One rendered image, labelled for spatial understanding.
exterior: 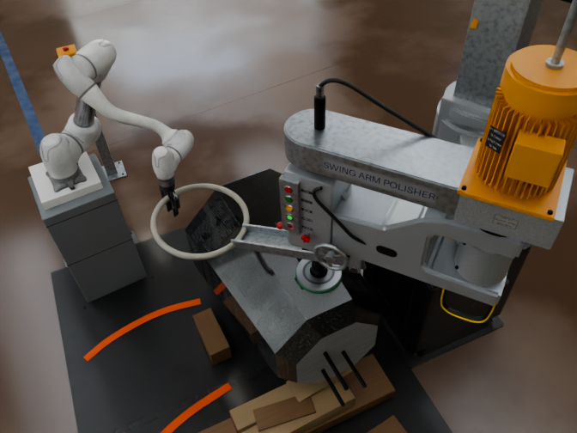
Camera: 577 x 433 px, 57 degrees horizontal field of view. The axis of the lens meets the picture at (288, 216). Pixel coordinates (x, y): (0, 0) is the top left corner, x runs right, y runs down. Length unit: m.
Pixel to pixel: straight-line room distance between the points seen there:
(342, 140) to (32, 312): 2.55
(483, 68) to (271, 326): 1.43
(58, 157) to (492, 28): 2.15
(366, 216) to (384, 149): 0.30
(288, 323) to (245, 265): 0.42
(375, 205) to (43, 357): 2.30
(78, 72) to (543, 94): 1.91
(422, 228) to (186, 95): 3.61
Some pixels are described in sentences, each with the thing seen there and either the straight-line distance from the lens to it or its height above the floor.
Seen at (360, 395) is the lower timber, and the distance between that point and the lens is 3.03.
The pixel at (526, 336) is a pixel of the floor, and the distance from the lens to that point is 3.54.
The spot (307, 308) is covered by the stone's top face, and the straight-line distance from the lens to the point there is 2.45.
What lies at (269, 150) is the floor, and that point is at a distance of 4.44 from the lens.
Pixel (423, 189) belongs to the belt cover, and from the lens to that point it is 1.78.
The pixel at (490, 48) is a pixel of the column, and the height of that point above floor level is 1.80.
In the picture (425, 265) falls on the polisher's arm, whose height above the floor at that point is 1.24.
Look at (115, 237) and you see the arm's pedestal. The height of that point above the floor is 0.47.
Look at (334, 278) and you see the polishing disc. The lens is 2.51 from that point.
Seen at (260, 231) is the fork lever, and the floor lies 0.91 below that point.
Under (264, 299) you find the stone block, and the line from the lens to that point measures 2.59.
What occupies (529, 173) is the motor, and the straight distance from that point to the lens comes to 1.58.
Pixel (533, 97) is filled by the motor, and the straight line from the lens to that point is 1.51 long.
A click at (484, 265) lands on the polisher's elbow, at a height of 1.35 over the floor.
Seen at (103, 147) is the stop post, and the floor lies 0.29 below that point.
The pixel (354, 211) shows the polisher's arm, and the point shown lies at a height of 1.37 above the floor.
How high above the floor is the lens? 2.85
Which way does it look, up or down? 47 degrees down
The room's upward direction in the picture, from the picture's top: 3 degrees counter-clockwise
